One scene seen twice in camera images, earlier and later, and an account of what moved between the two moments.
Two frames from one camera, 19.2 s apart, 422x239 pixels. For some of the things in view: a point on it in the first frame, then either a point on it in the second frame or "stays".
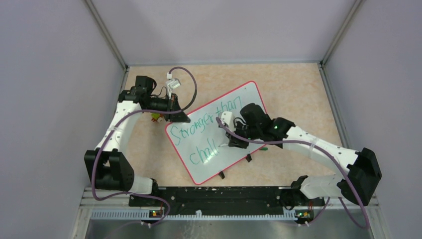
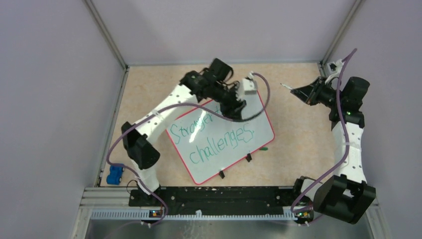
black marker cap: [249, 158] stays
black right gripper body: [243, 130] to [332, 97]
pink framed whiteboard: [203, 142] stays
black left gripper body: [170, 102] to [227, 98]
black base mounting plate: [228, 200] stays
